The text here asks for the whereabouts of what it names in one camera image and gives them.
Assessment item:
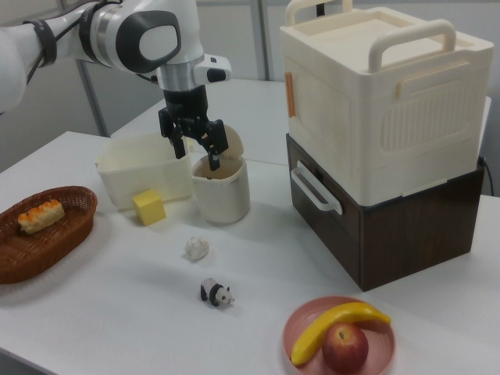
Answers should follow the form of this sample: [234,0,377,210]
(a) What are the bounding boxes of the white trash can with lid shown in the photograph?
[190,123,252,226]

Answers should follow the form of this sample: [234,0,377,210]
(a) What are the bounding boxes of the red toy apple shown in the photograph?
[321,322,370,374]

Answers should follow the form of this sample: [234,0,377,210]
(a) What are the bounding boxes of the yellow toy banana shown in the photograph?
[291,301,392,367]

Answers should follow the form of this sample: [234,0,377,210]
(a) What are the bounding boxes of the cream plastic storage box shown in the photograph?
[278,0,494,209]

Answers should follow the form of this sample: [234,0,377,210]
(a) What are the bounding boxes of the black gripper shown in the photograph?
[157,86,230,173]

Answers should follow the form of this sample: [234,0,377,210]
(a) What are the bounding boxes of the white paper ball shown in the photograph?
[184,236,211,263]

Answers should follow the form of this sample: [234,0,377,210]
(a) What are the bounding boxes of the white rectangular plastic bin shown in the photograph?
[95,132,195,213]

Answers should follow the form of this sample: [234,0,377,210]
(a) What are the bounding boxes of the dark wooden drawer cabinet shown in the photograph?
[285,132,486,293]

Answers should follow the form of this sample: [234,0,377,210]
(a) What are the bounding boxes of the toy panda figure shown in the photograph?
[199,277,237,309]

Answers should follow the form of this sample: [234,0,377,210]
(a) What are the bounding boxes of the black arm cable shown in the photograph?
[23,0,103,85]

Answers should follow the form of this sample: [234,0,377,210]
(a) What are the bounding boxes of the orange pencil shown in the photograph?
[284,71,297,118]

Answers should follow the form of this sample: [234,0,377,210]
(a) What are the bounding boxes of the brown wicker basket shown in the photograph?
[0,185,99,286]

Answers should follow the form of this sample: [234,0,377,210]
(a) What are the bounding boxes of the pink plate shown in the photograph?
[282,295,398,375]

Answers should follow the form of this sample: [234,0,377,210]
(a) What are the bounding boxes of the toy bread loaf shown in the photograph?
[17,198,66,236]

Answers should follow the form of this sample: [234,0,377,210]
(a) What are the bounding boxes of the yellow cube block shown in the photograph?
[131,188,169,227]

